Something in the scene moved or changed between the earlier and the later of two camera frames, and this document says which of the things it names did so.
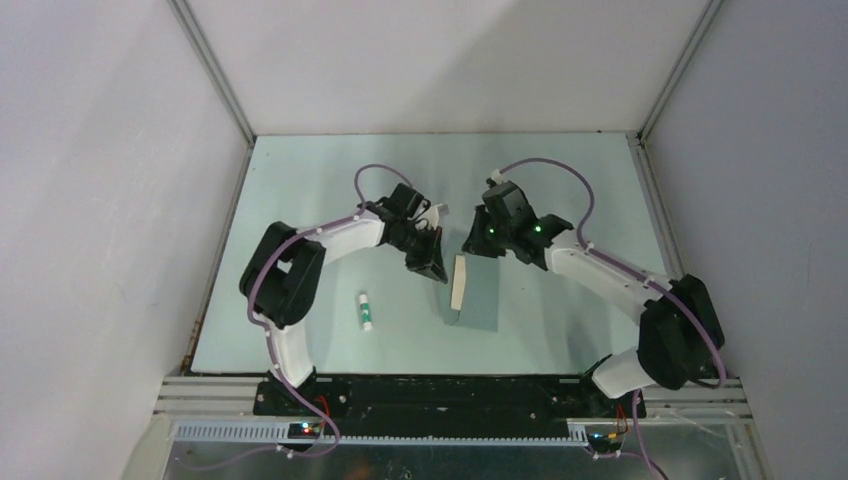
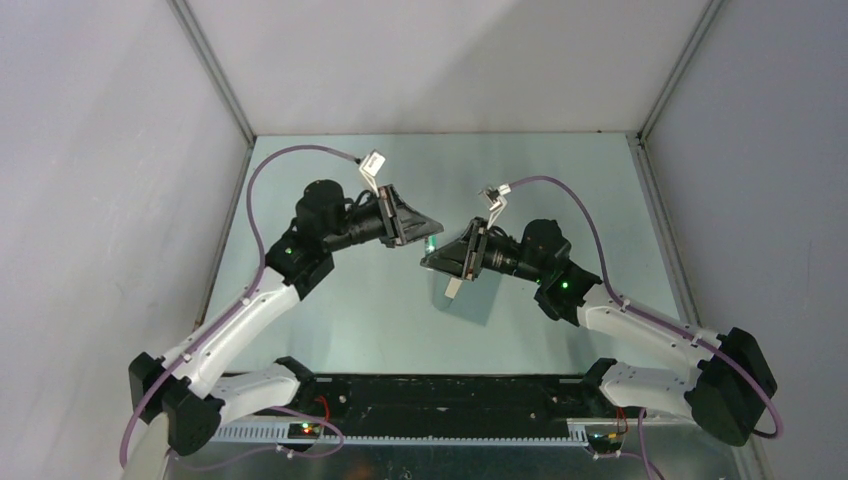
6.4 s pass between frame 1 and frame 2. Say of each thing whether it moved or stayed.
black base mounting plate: stayed
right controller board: stayed
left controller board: stayed
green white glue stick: moved
